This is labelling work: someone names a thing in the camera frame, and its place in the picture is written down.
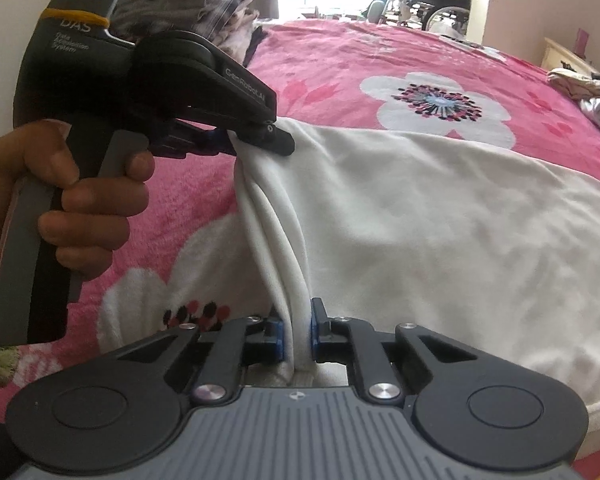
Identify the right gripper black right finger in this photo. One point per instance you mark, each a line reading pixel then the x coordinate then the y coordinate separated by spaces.
pixel 410 364

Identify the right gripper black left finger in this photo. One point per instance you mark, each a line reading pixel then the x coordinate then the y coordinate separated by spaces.
pixel 208 368

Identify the white long-sleeve garment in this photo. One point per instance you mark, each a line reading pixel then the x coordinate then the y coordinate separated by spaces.
pixel 483 245

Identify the person's left hand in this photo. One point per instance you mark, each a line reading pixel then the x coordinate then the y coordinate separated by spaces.
pixel 93 221

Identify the beige folded knit garment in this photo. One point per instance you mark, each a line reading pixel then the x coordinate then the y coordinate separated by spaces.
pixel 235 37

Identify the pink floral blanket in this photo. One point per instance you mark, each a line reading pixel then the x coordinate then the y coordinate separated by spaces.
pixel 188 258

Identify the dark plaid folded garment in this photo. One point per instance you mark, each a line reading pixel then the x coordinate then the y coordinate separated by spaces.
pixel 218 23

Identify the black wheelchair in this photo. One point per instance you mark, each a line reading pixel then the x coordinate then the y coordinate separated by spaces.
pixel 441 17

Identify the beige crumpled garment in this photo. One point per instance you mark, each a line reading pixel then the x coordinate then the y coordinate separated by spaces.
pixel 574 85

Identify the cream bedside cabinet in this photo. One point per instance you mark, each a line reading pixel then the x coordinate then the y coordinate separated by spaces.
pixel 557 56

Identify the pink bottle on cabinet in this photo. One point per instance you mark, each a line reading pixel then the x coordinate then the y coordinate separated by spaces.
pixel 581 43

